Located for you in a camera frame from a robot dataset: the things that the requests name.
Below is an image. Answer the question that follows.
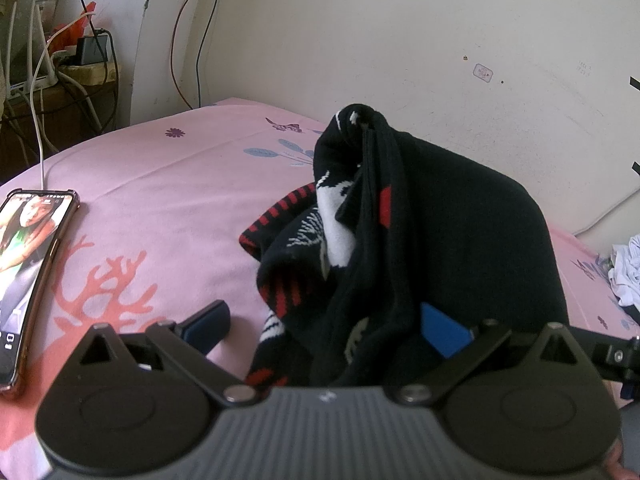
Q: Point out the red plastic bag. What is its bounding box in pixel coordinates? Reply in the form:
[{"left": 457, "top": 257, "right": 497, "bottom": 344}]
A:
[{"left": 52, "top": 2, "right": 98, "bottom": 56}]

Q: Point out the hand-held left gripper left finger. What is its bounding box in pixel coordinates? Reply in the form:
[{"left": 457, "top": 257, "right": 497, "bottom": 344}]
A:
[{"left": 75, "top": 300, "right": 261, "bottom": 407}]

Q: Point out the black power adapter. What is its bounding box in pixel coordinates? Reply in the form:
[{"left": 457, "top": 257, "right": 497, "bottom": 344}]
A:
[{"left": 75, "top": 35, "right": 111, "bottom": 67}]

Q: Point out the black patterned sweater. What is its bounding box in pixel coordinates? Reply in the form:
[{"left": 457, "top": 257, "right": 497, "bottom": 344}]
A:
[{"left": 239, "top": 103, "right": 571, "bottom": 391}]

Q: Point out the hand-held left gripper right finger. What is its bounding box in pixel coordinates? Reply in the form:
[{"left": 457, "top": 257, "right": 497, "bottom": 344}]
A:
[{"left": 396, "top": 302, "right": 597, "bottom": 407}]

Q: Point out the white router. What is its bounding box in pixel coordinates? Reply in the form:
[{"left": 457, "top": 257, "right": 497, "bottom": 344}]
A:
[{"left": 7, "top": 0, "right": 63, "bottom": 96}]

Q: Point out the white crumpled cloth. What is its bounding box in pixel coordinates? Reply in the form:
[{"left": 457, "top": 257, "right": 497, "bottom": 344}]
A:
[{"left": 607, "top": 234, "right": 640, "bottom": 311}]

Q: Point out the white charging cable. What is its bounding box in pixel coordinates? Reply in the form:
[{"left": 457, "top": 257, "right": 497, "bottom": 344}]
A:
[{"left": 29, "top": 10, "right": 98, "bottom": 193}]

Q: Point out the smartphone in clear case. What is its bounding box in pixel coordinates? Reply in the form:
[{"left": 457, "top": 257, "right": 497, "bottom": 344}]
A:
[{"left": 0, "top": 188, "right": 81, "bottom": 401}]

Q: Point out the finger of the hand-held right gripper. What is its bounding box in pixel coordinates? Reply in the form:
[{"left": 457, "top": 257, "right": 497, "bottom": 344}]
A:
[{"left": 570, "top": 326, "right": 640, "bottom": 403}]

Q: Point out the dark wall cable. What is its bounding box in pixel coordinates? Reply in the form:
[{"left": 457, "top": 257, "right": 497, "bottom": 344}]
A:
[{"left": 195, "top": 0, "right": 222, "bottom": 108}]

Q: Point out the wooden side table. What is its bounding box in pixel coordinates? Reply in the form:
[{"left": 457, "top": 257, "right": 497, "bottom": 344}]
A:
[{"left": 0, "top": 65, "right": 123, "bottom": 186}]

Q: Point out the pink floral bed sheet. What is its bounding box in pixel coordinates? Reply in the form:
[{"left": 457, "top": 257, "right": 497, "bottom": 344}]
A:
[{"left": 0, "top": 97, "right": 640, "bottom": 480}]

